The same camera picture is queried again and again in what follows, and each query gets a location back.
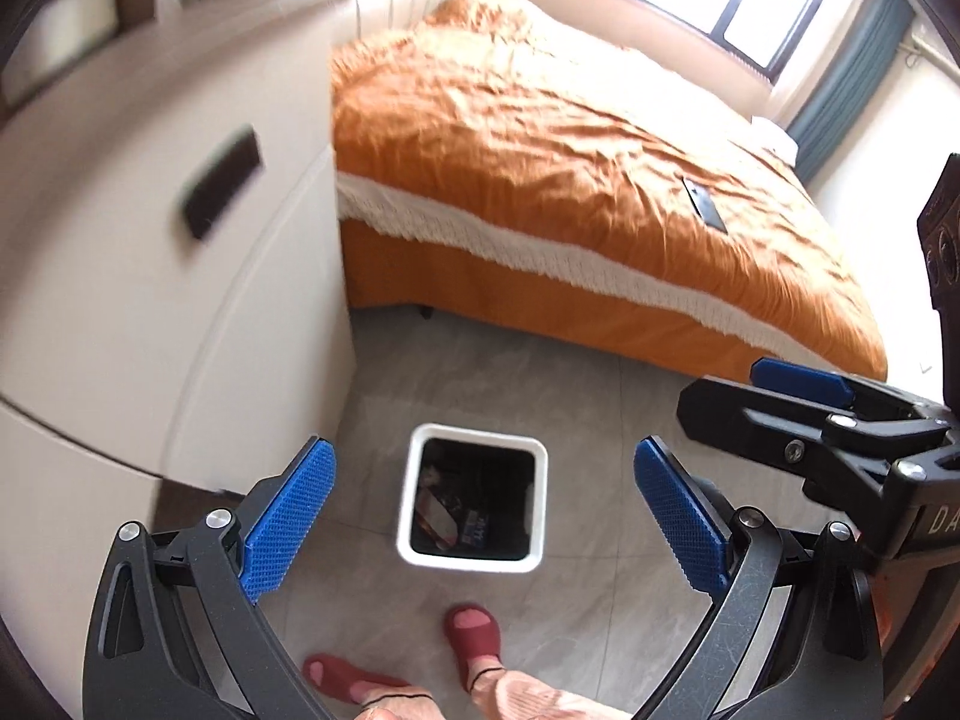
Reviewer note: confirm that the red right slipper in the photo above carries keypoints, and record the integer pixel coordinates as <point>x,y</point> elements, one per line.
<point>475,640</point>

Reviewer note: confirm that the teal right curtain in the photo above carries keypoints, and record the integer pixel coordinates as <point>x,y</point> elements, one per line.
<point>852,78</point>

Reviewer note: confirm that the bed with orange cover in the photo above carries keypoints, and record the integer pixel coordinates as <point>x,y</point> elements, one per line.
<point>499,165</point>

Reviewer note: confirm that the white drawer cabinet desk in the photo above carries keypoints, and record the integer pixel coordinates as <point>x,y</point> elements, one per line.
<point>132,355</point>

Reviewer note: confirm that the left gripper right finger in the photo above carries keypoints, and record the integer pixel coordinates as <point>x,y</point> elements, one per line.
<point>824,661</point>

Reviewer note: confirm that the black drawer handle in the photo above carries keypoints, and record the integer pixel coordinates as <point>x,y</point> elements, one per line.
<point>217,188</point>

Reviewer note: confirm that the black phone on bed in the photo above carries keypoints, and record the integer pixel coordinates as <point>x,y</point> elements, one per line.
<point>703,204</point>

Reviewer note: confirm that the trash inside bin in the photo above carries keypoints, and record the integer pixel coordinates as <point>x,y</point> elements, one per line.
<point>445,519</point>

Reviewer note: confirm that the left leg pink trousers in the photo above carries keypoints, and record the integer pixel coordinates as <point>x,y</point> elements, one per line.
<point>400,704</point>

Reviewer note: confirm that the white square trash bin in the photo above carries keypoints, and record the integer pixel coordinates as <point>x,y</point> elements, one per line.
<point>503,475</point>

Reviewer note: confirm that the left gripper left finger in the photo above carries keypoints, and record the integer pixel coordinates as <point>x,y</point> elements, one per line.
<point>141,660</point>

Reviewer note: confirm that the right leg pink trousers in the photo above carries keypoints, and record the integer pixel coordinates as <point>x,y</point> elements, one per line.
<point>513,695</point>

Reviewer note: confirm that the white pillow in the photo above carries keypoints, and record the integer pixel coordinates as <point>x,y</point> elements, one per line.
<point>771,137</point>

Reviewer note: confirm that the leg pink trousers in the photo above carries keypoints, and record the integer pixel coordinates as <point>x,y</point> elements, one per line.
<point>513,695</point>
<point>400,704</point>

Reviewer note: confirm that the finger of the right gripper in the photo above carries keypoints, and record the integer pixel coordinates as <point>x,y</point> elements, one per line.
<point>817,383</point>
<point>748,422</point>

